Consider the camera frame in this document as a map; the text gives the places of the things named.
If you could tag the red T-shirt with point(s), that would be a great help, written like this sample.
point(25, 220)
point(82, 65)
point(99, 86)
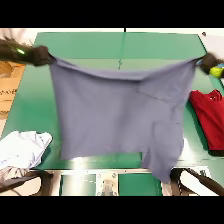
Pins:
point(210, 116)

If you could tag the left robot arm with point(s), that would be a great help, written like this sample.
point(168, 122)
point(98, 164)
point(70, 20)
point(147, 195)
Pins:
point(36, 55)

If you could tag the silver frame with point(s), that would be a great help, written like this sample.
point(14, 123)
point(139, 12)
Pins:
point(106, 181)

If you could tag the brown cardboard box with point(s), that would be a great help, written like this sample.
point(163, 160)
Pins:
point(8, 83)

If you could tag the blue-grey T-shirt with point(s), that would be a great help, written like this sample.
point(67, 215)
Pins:
point(110, 113)

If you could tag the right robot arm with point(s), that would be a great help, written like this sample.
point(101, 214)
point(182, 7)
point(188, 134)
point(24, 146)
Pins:
point(209, 62)

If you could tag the white garment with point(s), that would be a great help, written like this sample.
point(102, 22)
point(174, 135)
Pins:
point(20, 148)

